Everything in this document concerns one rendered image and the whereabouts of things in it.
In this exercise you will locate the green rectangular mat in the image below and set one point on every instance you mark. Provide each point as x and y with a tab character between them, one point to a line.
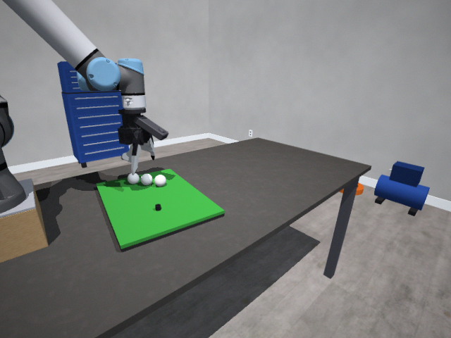
140	214

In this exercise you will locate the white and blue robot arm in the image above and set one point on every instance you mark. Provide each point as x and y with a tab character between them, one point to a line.
93	70

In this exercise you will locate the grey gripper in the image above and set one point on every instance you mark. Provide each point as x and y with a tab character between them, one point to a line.
130	133

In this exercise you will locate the white ball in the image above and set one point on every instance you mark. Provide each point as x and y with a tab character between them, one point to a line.
133	179
146	179
160	180

